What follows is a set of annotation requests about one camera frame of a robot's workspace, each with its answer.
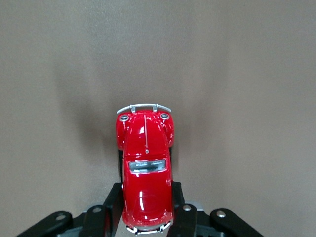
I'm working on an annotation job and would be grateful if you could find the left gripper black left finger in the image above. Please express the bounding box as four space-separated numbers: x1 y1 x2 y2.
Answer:
79 182 124 237

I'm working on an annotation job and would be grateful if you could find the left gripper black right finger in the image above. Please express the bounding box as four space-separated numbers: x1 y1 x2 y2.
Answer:
167 181 198 237

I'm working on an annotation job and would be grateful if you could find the red beetle toy car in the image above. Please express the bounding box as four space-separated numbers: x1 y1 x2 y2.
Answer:
115 103 175 235

